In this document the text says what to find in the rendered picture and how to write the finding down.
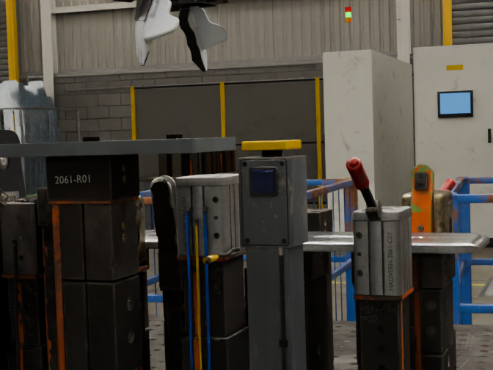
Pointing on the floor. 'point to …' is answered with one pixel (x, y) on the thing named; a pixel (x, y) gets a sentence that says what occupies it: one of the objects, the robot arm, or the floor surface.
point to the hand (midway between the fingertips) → (169, 70)
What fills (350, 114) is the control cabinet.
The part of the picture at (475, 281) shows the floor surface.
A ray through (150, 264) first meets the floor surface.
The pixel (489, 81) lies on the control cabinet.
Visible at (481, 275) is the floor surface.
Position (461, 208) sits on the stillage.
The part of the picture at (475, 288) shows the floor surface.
